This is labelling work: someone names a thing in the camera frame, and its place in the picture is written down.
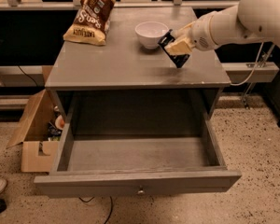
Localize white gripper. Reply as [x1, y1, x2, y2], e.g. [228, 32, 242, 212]
[165, 14, 218, 55]

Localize dark blue rxbar wrapper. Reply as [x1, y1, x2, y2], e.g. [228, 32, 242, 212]
[158, 29, 189, 68]

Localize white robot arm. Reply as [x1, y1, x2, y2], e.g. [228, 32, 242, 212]
[165, 0, 280, 55]

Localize silver drawer knob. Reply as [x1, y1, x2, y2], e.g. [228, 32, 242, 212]
[137, 186, 146, 196]

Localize grey open drawer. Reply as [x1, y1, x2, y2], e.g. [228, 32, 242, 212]
[33, 94, 243, 200]

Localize white ceramic bowl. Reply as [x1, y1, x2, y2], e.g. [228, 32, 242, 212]
[135, 21, 169, 49]

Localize grey wooden cabinet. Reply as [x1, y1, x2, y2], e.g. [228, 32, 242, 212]
[46, 7, 230, 135]

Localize brown yellow chip bag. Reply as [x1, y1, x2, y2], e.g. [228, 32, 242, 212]
[63, 0, 117, 46]

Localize items inside cardboard box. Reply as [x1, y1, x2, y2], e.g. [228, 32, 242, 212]
[48, 106, 64, 141]

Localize open cardboard box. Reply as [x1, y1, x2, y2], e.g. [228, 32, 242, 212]
[5, 65, 61, 174]

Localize black floor cable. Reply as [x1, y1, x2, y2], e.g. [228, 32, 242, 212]
[77, 196, 114, 224]

